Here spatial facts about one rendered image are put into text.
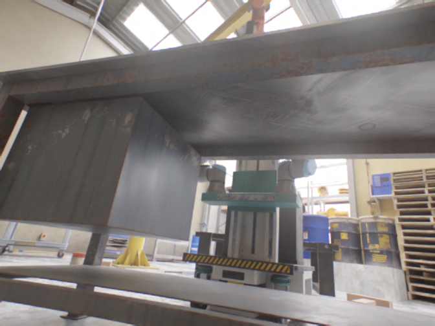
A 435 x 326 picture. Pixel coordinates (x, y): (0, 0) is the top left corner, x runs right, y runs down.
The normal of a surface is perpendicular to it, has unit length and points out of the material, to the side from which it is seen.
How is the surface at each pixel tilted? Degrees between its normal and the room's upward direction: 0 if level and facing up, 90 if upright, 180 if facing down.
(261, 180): 90
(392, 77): 180
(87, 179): 90
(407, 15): 180
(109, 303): 90
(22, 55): 90
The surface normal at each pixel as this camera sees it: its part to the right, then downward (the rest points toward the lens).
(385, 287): -0.68, -0.33
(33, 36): 0.73, -0.18
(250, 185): -0.38, -0.37
